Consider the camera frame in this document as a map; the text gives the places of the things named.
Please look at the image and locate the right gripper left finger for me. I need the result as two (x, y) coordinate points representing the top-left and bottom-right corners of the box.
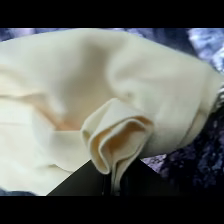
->
(47, 159), (112, 197)

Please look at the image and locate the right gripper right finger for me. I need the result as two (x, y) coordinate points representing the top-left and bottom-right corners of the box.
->
(119, 157), (172, 197)

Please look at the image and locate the pale yellow T-shirt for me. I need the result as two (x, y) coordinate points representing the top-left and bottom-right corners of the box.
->
(0, 28), (224, 197)

